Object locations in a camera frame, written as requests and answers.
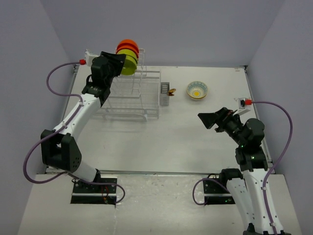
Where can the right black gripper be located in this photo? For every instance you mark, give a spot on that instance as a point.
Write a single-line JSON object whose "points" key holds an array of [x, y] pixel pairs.
{"points": [[226, 115]]}

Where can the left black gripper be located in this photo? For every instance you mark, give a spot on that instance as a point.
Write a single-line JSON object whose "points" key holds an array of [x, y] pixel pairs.
{"points": [[117, 60]]}

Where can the lime green bowl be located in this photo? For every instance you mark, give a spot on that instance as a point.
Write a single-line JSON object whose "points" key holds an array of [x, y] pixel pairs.
{"points": [[129, 66], [128, 52]]}

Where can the white floral ceramic bowl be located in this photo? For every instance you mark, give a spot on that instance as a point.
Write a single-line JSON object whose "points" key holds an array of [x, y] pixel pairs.
{"points": [[193, 98]]}

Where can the yellow sun pattern bowl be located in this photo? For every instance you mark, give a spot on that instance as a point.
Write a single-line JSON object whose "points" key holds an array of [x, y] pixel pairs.
{"points": [[197, 88]]}

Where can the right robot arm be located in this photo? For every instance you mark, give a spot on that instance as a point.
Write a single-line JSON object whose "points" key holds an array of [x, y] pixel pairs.
{"points": [[248, 184]]}

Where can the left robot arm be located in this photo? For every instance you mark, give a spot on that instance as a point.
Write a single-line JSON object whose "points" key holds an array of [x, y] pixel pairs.
{"points": [[59, 146]]}

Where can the front orange bowl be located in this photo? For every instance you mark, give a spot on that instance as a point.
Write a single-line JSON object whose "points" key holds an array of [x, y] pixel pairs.
{"points": [[129, 47]]}

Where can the orange bowl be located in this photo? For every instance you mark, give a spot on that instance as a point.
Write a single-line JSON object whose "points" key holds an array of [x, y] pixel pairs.
{"points": [[128, 41], [129, 47]]}

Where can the rear orange bowl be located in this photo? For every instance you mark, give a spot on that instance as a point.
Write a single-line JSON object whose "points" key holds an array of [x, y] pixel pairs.
{"points": [[128, 41]]}

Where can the small brown object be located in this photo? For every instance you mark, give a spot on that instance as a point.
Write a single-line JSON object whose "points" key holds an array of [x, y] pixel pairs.
{"points": [[171, 92]]}

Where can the grey cutlery holder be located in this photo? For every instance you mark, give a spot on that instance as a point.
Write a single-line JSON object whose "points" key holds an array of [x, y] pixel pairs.
{"points": [[164, 97]]}

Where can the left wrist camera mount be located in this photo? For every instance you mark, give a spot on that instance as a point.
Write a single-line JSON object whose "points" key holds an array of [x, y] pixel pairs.
{"points": [[88, 58]]}

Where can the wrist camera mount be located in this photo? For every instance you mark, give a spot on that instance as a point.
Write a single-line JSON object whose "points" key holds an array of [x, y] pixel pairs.
{"points": [[88, 58], [244, 106]]}

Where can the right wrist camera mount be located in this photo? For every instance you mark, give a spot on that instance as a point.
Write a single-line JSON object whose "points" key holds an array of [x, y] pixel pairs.
{"points": [[244, 106]]}

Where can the white wire dish rack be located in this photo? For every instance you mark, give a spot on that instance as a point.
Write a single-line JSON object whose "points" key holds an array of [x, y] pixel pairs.
{"points": [[134, 97]]}

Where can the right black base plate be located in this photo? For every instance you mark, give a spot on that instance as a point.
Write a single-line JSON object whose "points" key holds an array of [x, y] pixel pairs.
{"points": [[214, 194]]}

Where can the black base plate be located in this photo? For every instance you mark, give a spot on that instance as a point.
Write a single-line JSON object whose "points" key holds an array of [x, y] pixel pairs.
{"points": [[214, 194], [83, 193]]}

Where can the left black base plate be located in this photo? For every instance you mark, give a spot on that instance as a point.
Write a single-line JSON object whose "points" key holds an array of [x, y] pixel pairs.
{"points": [[83, 193]]}

